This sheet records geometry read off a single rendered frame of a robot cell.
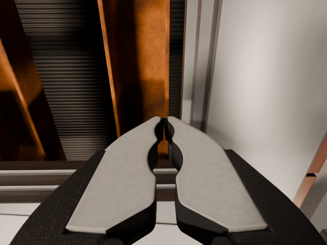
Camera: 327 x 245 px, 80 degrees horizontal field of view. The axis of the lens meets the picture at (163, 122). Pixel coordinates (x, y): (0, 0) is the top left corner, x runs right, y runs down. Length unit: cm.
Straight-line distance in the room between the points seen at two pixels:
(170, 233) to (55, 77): 40
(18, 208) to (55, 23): 34
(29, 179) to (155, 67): 21
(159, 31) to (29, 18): 28
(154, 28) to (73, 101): 29
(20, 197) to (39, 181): 2
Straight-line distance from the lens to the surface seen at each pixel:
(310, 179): 27
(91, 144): 56
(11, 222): 26
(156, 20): 30
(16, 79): 33
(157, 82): 31
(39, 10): 48
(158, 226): 23
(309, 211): 62
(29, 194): 24
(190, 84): 16
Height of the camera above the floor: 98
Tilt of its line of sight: 60 degrees down
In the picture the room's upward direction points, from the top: 179 degrees clockwise
